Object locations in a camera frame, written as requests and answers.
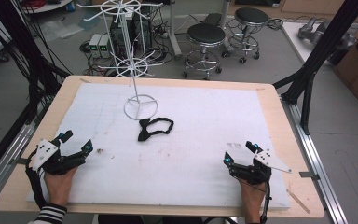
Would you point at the grey machine on white table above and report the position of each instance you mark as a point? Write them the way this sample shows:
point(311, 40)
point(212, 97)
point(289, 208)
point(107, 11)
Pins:
point(313, 31)

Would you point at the black bow tie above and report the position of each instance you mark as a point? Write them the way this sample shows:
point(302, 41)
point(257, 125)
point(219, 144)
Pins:
point(144, 130)

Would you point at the black metal frame strut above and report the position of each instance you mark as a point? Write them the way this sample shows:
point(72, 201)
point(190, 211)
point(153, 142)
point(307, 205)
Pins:
point(323, 49)

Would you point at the thin wooden stick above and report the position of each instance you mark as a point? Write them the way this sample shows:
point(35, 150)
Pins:
point(298, 201)

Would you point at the person's right hand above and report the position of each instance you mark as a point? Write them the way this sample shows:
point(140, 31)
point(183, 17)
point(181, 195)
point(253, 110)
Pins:
point(252, 199)

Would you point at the grey metal post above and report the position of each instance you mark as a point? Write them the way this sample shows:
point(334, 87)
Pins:
point(174, 34)

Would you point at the black computer tower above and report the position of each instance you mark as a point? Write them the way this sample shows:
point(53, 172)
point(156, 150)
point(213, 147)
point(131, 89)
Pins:
point(144, 29)

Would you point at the clear plastic sheet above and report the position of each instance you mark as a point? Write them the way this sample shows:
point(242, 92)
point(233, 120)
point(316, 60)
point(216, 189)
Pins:
point(60, 29)

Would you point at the black round stool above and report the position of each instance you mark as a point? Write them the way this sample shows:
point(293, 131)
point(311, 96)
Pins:
point(251, 17)
point(205, 35)

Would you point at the round white table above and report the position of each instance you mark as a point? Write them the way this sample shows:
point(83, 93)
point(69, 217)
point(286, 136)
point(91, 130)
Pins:
point(48, 6)

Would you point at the grey metal bracket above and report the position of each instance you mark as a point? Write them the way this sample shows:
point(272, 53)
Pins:
point(309, 175)

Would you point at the white foam mat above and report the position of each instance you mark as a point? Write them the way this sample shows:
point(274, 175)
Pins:
point(183, 161)

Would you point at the aluminium rail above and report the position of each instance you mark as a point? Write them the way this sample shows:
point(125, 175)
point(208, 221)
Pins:
point(317, 155)
point(3, 161)

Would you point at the grey bench power supply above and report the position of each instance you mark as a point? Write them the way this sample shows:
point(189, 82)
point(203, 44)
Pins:
point(94, 45)
point(104, 46)

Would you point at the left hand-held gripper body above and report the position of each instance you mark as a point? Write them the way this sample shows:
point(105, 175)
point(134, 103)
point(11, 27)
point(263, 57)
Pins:
point(45, 152)

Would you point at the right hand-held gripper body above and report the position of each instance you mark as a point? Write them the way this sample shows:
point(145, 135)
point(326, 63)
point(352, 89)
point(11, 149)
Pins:
point(254, 172)

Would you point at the person's left hand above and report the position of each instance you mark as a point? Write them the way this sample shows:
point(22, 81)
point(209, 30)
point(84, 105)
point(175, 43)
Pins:
point(59, 188)

